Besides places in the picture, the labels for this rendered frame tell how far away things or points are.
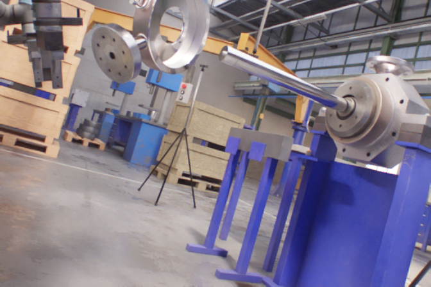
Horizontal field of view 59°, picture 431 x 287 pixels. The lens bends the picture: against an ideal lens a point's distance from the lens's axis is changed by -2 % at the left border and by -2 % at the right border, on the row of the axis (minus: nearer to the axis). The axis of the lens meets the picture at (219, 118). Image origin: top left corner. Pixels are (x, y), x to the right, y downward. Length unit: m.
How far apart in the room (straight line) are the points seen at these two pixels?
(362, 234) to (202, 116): 4.31
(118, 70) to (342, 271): 1.60
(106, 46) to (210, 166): 5.13
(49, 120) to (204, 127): 2.31
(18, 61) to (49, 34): 4.39
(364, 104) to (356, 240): 0.73
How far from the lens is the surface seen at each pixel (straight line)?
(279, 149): 2.22
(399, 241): 2.00
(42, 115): 5.43
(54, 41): 1.11
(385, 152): 2.11
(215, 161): 6.37
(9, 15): 1.64
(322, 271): 2.41
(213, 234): 2.69
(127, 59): 1.29
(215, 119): 6.29
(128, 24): 8.66
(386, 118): 2.06
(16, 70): 5.48
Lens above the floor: 0.68
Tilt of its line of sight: 5 degrees up
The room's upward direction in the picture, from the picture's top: 16 degrees clockwise
